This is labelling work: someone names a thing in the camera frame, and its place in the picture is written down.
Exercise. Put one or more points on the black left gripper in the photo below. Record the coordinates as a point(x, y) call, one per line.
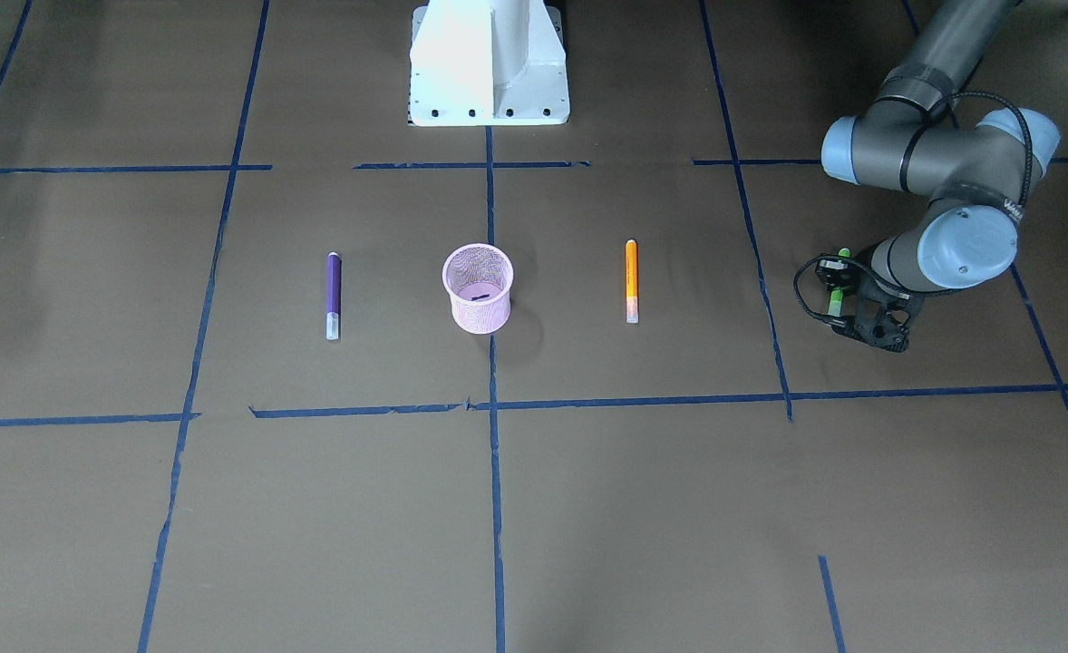
point(863, 292)

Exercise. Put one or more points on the green highlighter pen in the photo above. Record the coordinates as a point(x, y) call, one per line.
point(835, 302)

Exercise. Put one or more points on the orange marker pen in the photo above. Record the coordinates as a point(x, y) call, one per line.
point(632, 282)

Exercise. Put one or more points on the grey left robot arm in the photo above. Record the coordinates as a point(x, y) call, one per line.
point(977, 182)

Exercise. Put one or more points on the pink mesh pen holder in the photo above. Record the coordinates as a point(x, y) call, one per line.
point(478, 278)

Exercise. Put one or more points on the purple marker pen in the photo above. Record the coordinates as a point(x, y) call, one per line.
point(333, 304)

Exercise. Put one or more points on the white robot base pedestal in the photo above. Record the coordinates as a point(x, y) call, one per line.
point(479, 63)

